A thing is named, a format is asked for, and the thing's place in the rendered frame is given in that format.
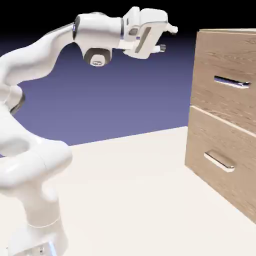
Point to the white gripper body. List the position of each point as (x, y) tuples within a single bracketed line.
[(153, 20)]

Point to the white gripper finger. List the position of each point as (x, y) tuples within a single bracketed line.
[(171, 28), (160, 48)]

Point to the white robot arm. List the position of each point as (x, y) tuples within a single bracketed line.
[(96, 30)]

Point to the light wood cabinet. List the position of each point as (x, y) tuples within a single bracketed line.
[(220, 60)]

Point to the light wood drawer front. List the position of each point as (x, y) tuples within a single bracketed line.
[(224, 104), (220, 190)]

